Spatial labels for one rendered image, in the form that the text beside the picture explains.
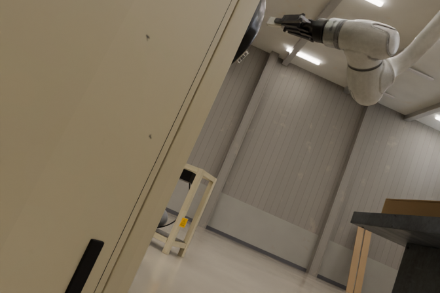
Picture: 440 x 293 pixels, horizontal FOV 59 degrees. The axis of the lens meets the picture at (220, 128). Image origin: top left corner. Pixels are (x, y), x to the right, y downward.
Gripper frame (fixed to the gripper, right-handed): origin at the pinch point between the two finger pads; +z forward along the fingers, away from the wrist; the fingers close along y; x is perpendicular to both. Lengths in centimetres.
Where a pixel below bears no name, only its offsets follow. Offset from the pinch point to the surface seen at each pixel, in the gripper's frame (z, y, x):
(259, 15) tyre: 12.0, -3.7, -3.9
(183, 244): 134, -203, 123
